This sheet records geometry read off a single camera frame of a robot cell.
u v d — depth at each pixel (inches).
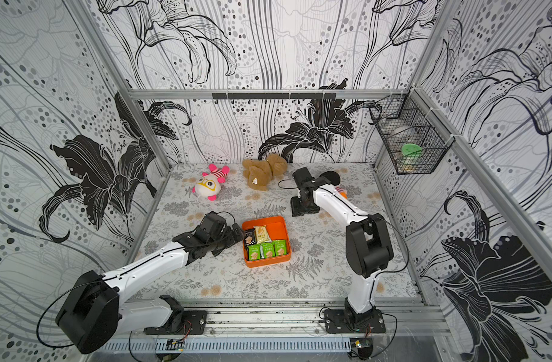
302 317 29.4
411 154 27.8
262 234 35.6
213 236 26.0
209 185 40.2
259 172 40.7
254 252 33.9
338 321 28.3
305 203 29.8
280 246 34.2
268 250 33.9
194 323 28.9
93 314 15.8
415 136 30.8
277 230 37.6
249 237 35.2
